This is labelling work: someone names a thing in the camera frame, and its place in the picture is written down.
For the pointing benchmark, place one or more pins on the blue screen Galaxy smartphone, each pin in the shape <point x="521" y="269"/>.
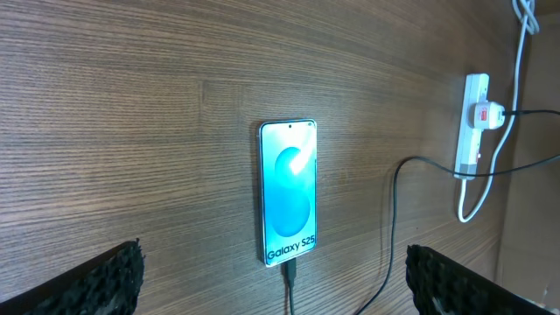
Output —
<point x="288" y="172"/>

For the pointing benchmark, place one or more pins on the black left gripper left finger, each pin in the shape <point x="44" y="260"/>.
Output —
<point x="109" y="283"/>

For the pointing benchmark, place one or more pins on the white power strip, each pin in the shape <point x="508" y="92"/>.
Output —
<point x="469" y="138"/>

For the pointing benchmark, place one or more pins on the white USB charger plug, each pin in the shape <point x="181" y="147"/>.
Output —
<point x="487" y="115"/>

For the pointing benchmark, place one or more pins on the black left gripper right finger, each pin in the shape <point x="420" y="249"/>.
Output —
<point x="442" y="286"/>

